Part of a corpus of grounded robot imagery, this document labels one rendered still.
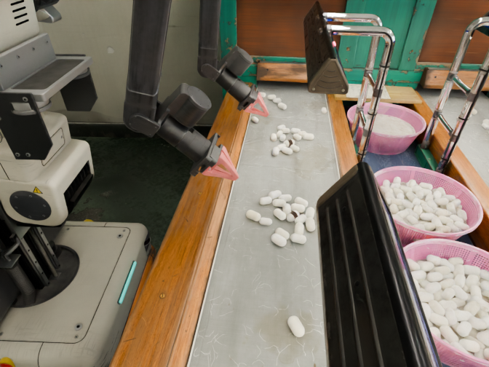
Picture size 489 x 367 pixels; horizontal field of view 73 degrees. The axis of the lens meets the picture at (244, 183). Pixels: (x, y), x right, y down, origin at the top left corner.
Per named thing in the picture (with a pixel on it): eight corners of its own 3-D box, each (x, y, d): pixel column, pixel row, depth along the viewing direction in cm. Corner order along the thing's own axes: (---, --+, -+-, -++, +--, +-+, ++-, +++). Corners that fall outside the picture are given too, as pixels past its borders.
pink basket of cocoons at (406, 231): (396, 271, 76) (409, 244, 70) (343, 199, 97) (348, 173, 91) (492, 250, 81) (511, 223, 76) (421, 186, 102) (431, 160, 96)
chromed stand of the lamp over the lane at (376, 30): (300, 178, 105) (320, 26, 78) (300, 145, 121) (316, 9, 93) (362, 183, 103) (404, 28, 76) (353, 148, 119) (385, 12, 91)
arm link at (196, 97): (131, 99, 69) (125, 124, 63) (160, 57, 63) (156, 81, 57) (180, 127, 75) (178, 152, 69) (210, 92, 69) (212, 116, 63)
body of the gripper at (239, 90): (257, 87, 110) (241, 71, 107) (254, 98, 102) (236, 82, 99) (245, 100, 113) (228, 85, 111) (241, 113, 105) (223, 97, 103)
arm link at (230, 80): (214, 75, 107) (210, 81, 102) (227, 59, 103) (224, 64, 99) (230, 89, 109) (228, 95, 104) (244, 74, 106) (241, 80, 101)
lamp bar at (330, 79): (307, 93, 67) (311, 57, 62) (303, 23, 115) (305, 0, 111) (348, 95, 66) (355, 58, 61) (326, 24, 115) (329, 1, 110)
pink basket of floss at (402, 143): (387, 169, 109) (395, 144, 103) (327, 136, 126) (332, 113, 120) (432, 145, 121) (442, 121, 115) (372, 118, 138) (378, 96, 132)
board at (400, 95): (335, 100, 131) (335, 97, 130) (331, 86, 143) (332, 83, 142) (421, 104, 128) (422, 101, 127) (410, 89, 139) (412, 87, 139)
